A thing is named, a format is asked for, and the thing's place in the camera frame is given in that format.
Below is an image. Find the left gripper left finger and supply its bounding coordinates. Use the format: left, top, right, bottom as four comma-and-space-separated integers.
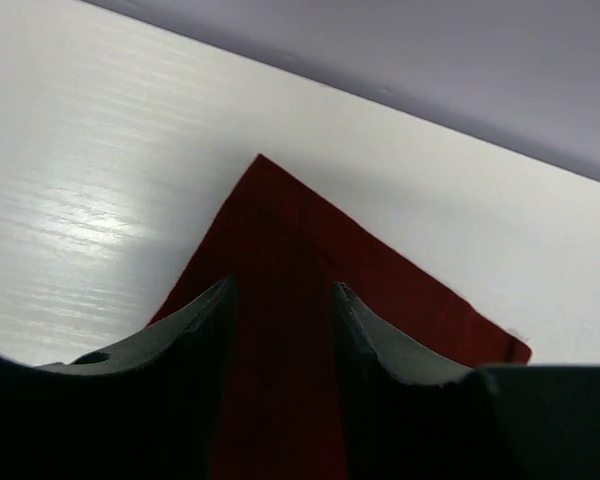
0, 278, 237, 479

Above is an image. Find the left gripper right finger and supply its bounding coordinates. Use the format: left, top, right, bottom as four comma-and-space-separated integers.
332, 283, 600, 479

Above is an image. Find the dark red t-shirt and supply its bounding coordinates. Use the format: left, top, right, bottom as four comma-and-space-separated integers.
160, 156, 531, 479

